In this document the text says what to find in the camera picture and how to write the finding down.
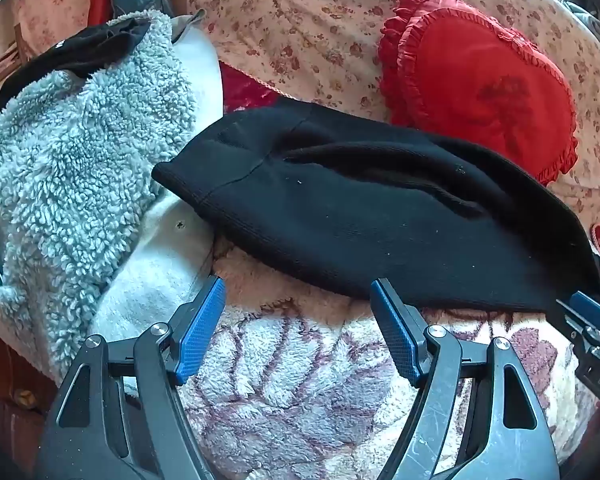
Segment grey cloth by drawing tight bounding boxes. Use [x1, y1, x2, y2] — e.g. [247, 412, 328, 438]
[562, 0, 600, 56]

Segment red white floral plush blanket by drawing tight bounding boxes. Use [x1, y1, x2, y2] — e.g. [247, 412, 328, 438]
[100, 60, 600, 480]

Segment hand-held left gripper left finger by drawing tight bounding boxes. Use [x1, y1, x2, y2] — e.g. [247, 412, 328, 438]
[34, 275, 227, 480]

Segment grey-blue fleece jacket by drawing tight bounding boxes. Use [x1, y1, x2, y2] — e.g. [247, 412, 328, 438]
[0, 10, 226, 383]

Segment red heart-shaped frilled pillow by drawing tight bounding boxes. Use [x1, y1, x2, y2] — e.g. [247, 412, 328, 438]
[378, 0, 579, 186]

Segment black pants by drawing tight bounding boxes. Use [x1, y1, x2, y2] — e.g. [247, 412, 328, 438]
[151, 96, 600, 313]

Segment small black garment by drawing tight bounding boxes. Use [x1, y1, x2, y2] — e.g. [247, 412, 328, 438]
[0, 17, 153, 111]

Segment pink floral pillow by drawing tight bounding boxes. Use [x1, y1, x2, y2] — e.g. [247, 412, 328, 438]
[10, 0, 93, 56]

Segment wooden bed frame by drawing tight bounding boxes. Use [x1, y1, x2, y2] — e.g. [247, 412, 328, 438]
[0, 315, 61, 461]

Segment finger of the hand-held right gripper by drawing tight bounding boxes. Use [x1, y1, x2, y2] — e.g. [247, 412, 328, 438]
[555, 299, 600, 361]
[569, 291, 600, 330]

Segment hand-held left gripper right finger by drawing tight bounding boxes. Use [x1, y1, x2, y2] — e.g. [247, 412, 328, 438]
[370, 278, 561, 480]

